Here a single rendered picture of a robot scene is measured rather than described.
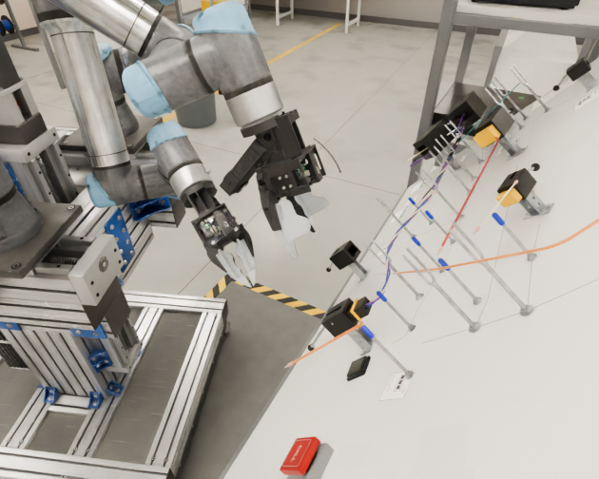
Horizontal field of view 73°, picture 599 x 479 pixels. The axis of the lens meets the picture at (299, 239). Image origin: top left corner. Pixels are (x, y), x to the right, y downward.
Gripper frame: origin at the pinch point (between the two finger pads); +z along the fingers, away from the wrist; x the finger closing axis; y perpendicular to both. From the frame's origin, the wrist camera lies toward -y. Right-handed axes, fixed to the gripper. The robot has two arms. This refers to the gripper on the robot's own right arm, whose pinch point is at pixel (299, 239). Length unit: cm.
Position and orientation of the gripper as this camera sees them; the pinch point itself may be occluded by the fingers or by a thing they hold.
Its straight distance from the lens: 67.7
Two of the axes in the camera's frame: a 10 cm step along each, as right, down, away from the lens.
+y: 8.5, -1.6, -4.9
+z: 3.7, 8.6, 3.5
